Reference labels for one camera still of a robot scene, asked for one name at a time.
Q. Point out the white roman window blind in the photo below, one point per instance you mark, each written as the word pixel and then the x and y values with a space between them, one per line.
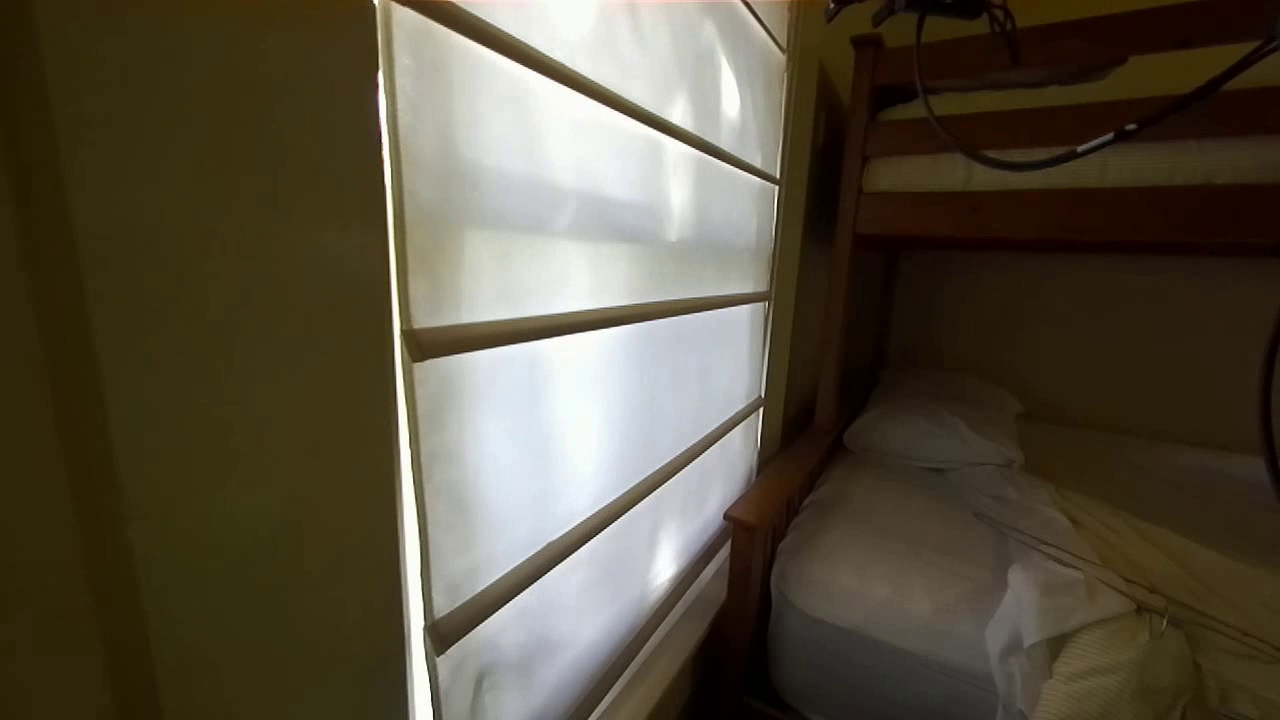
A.
pixel 585 214

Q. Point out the white pillow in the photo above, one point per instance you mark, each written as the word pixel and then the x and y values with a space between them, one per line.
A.
pixel 936 421

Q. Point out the white fitted mattress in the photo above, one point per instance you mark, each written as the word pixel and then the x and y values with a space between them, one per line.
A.
pixel 884 578

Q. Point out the crumpled cream bed sheet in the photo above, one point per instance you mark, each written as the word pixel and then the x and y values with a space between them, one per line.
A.
pixel 1113 617

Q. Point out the wooden bunk bed frame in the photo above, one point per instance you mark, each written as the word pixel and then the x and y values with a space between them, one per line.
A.
pixel 1151 217

